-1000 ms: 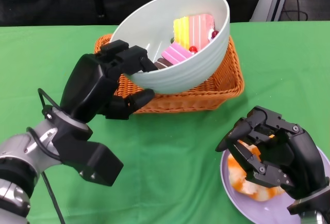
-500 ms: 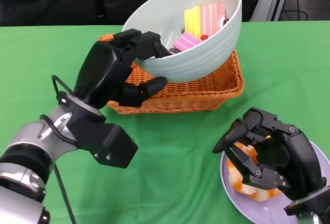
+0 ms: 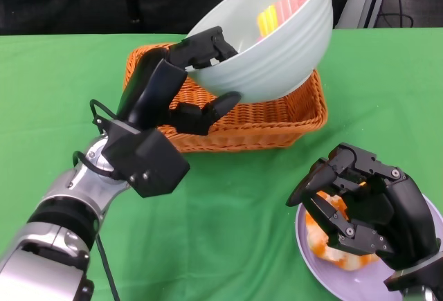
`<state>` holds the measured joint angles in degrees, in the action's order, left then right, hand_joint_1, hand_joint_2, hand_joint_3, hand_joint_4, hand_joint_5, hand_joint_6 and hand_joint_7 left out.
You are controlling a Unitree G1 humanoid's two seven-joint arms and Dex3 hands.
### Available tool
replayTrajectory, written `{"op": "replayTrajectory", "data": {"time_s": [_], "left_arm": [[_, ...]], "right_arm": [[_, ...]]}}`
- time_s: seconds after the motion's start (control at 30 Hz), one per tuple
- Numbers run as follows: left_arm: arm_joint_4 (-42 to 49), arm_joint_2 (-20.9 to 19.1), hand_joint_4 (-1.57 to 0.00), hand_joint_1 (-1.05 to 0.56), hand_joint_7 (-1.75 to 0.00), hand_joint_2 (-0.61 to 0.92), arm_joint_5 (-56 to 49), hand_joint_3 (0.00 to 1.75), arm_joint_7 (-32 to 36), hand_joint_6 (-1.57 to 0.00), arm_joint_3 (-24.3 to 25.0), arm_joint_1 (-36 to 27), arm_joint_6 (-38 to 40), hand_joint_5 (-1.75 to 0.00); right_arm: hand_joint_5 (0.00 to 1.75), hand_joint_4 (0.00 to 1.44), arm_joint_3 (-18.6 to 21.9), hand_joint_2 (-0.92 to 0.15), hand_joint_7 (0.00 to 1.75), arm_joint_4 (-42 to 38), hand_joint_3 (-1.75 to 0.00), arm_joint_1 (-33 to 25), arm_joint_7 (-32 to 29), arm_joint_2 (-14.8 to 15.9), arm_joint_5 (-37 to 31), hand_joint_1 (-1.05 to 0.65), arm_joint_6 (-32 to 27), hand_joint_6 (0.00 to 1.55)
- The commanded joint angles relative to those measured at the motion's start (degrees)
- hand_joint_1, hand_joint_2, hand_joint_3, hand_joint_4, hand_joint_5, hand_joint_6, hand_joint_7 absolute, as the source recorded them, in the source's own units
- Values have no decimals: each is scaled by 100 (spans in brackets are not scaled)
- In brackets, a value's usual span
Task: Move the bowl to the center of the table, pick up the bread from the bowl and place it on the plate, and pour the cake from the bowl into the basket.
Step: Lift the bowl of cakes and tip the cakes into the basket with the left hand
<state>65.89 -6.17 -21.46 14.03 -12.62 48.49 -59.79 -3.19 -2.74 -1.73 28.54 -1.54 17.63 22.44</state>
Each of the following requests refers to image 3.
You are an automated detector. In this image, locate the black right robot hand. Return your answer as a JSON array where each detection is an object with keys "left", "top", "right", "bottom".
[{"left": 286, "top": 143, "right": 439, "bottom": 271}]

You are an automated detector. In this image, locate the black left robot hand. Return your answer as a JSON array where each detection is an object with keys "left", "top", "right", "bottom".
[{"left": 116, "top": 26, "right": 242, "bottom": 136}]

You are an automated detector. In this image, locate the orange white striped ring bread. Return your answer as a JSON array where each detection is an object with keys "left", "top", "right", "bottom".
[{"left": 304, "top": 190, "right": 381, "bottom": 271}]

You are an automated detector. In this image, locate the grey green bowl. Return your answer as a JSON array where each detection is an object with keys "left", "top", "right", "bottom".
[{"left": 186, "top": 0, "right": 334, "bottom": 103}]

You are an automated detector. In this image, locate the white round plate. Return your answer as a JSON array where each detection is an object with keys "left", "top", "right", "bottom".
[{"left": 294, "top": 193, "right": 443, "bottom": 301}]

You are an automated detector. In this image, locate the orange wicker basket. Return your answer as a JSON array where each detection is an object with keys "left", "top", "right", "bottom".
[{"left": 123, "top": 43, "right": 328, "bottom": 153}]

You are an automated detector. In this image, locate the yellow pink layered cake slice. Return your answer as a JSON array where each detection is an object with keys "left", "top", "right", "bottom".
[{"left": 256, "top": 0, "right": 309, "bottom": 37}]

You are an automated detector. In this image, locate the black backdrop curtain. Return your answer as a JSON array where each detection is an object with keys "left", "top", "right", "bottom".
[{"left": 0, "top": 0, "right": 363, "bottom": 35}]

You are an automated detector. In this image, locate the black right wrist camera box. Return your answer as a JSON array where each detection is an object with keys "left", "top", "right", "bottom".
[{"left": 383, "top": 255, "right": 443, "bottom": 293}]

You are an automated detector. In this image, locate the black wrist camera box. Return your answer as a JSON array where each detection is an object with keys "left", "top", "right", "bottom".
[
  {"left": 383, "top": 255, "right": 443, "bottom": 293},
  {"left": 102, "top": 119, "right": 191, "bottom": 198}
]

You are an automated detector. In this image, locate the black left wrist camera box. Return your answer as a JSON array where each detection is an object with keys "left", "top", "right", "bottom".
[{"left": 102, "top": 119, "right": 191, "bottom": 198}]

